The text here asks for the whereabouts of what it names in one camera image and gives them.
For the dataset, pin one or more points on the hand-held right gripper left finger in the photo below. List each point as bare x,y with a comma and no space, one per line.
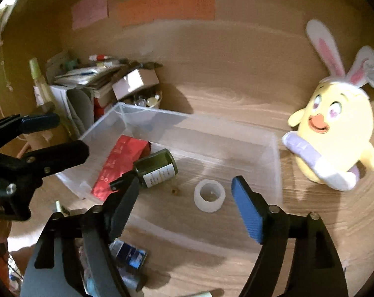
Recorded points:
125,210

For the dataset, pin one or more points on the small cardboard box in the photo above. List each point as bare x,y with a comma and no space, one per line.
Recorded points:
136,82

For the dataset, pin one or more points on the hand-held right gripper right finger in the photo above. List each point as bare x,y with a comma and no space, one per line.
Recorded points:
247,210

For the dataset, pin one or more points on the blue plastic packet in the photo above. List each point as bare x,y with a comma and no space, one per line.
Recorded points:
129,253

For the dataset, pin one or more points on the clear plastic storage bin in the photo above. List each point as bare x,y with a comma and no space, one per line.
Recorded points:
205,136

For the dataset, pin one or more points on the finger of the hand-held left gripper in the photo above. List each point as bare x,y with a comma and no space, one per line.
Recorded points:
40,122
63,154

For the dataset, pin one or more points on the yellow-green bottle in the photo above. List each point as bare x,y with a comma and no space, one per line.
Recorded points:
40,80

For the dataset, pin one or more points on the red box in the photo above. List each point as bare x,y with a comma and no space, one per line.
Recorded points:
100,108

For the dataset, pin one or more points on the red and white tube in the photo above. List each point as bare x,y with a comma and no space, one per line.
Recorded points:
100,58

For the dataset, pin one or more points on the white tape roll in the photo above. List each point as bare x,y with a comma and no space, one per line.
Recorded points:
209,196

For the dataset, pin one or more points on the dark green jar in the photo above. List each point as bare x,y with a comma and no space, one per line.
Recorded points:
156,167

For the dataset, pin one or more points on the white carton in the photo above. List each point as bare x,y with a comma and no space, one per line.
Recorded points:
72,105

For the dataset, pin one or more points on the small glass jars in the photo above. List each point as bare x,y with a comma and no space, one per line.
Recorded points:
146,100

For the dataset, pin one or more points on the red foil packet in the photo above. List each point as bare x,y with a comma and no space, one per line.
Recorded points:
119,161

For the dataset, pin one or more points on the pink paper note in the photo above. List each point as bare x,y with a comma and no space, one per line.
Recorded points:
89,9

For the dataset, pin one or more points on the orange paper note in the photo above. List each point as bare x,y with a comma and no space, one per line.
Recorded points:
165,7

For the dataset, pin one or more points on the yellow chick plush toy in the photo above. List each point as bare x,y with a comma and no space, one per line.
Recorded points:
338,123

